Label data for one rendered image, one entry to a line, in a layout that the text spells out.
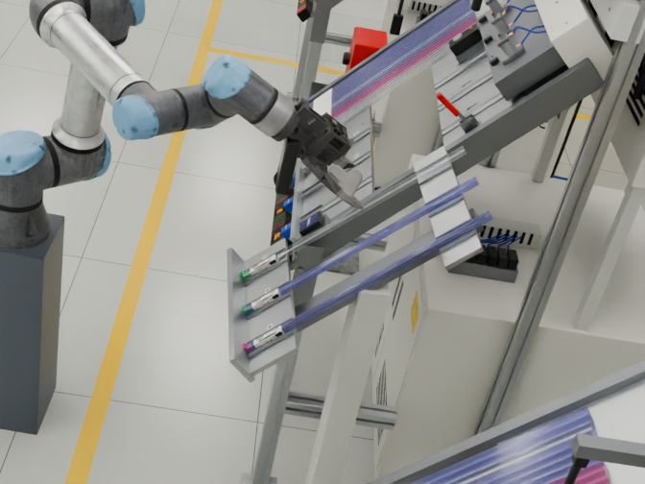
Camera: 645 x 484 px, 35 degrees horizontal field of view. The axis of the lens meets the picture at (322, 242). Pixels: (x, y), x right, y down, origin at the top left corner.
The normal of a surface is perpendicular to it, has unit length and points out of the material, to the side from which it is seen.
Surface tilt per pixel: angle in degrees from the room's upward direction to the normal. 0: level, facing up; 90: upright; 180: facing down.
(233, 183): 0
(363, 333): 90
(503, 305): 0
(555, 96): 90
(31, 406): 90
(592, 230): 0
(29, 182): 90
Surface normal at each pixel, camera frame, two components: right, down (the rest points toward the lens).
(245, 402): 0.18, -0.81
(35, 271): -0.05, 0.55
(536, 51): -0.61, -0.66
